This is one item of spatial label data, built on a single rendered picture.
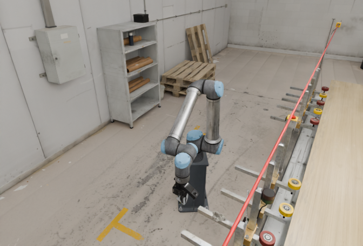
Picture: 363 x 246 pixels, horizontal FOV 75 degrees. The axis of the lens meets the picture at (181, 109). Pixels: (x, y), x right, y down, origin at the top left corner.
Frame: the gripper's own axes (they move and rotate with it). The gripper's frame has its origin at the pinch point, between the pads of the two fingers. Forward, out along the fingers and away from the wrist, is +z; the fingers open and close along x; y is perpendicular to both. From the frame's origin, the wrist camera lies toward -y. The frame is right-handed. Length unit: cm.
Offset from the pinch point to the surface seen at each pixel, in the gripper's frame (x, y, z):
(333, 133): -131, -75, -7
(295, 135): -145, -46, 13
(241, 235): 24, -43, -30
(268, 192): -3, -47, -34
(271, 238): 0, -53, -8
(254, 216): -1.4, -42.6, -15.3
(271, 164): -26, -43, -33
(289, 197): -64, -56, 21
